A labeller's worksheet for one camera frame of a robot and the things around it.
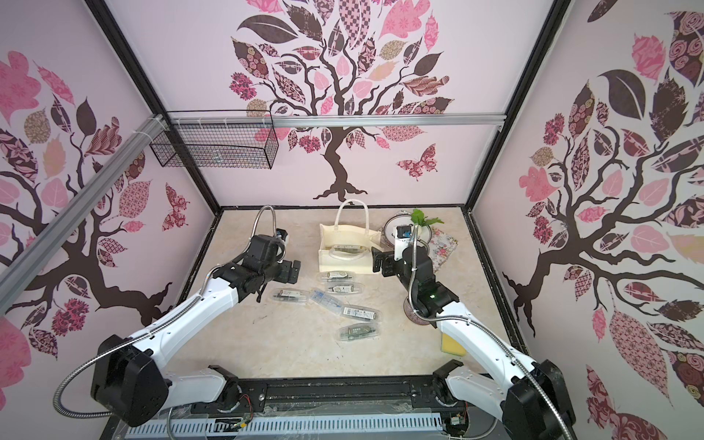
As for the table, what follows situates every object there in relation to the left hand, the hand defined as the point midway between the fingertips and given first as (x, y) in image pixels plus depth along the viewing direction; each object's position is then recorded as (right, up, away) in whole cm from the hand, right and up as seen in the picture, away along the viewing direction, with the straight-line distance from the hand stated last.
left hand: (286, 267), depth 84 cm
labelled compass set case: (+19, +5, +6) cm, 20 cm away
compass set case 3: (-1, -11, +8) cm, 13 cm away
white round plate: (+36, +12, +28) cm, 47 cm away
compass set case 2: (+18, -9, +9) cm, 22 cm away
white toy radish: (+50, +16, +29) cm, 59 cm away
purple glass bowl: (+40, -16, +4) cm, 44 cm away
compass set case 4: (+24, -15, +4) cm, 29 cm away
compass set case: (+15, -5, +13) cm, 21 cm away
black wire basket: (-25, +45, +11) cm, 52 cm away
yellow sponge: (+51, -23, -4) cm, 56 cm away
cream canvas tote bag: (+16, +10, +12) cm, 22 cm away
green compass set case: (+22, -20, -1) cm, 30 cm away
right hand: (+32, +8, -5) cm, 33 cm away
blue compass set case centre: (+12, -12, +6) cm, 18 cm away
